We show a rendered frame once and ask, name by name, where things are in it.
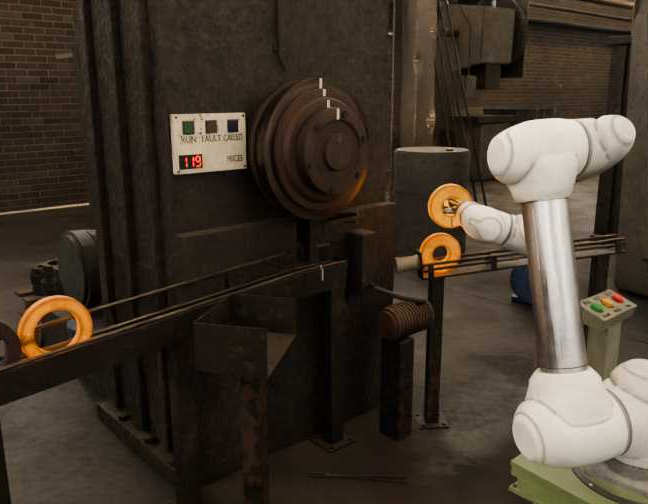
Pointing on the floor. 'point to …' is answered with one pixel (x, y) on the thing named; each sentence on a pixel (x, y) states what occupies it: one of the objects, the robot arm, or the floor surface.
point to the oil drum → (436, 176)
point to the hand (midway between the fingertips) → (450, 201)
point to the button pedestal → (604, 332)
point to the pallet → (44, 274)
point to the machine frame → (224, 201)
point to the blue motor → (520, 282)
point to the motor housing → (399, 364)
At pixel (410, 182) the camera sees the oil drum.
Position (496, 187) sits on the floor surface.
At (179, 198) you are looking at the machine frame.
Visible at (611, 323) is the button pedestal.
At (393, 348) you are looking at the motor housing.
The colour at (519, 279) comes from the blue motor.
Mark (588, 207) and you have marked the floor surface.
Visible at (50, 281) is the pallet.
